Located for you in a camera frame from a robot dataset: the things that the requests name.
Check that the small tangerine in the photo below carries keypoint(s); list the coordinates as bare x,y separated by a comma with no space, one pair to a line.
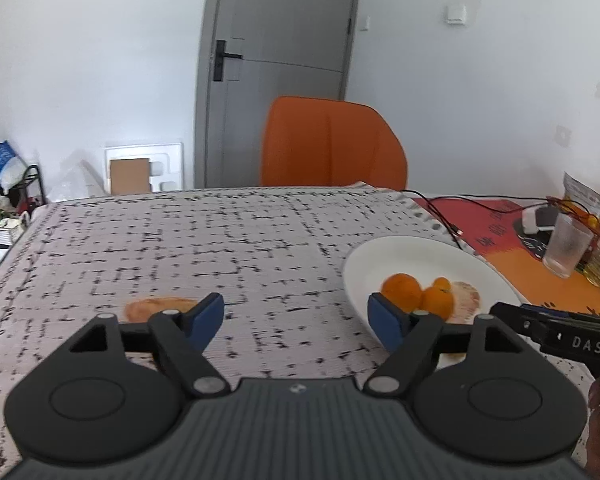
442,283

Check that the black metal rack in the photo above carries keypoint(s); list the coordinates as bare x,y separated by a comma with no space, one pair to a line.
32,180

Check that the blue plastic bag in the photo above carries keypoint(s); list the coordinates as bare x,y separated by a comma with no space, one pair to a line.
2,162

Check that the white light switch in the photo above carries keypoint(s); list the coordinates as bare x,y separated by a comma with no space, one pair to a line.
455,14

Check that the printed paper packet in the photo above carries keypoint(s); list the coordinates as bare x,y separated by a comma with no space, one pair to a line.
582,195

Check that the grey door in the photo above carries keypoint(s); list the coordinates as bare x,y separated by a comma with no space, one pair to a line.
280,85

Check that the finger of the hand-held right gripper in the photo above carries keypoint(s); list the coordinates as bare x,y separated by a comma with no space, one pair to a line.
550,310
517,321

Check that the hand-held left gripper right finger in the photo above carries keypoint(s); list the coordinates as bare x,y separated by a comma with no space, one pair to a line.
385,322

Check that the large orange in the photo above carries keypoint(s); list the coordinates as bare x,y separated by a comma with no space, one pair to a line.
401,291
437,304

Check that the yellow liquid bottle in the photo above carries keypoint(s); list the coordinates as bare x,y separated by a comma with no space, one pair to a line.
597,267

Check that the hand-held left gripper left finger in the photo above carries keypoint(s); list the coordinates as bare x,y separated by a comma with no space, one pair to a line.
205,317

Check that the brown cardboard piece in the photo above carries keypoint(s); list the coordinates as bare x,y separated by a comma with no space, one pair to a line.
129,176

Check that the white foam packaging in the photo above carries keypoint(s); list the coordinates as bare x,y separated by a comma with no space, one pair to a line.
167,160

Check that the red orange table mat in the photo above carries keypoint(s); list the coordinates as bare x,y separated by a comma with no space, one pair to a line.
505,260

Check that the long peeled pomelo segment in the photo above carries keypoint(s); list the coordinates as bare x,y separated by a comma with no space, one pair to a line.
466,300

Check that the white plastic bag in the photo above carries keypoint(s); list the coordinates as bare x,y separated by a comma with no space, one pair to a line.
5,235

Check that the clear plastic bag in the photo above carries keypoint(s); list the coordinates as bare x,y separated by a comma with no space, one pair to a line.
77,185

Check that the frosted plastic cup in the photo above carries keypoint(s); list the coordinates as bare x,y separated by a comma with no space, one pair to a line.
567,247

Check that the orange chair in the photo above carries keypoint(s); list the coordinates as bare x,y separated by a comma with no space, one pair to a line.
330,145

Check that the round peeled pomelo segment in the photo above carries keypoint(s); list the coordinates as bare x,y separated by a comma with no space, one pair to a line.
155,308

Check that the white power adapter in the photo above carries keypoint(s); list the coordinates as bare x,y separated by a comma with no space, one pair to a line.
537,220

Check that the white ceramic bowl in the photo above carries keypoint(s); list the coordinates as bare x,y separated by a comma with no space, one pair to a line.
380,262

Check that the small white wall switch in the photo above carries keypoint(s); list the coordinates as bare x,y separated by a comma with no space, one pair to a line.
363,23

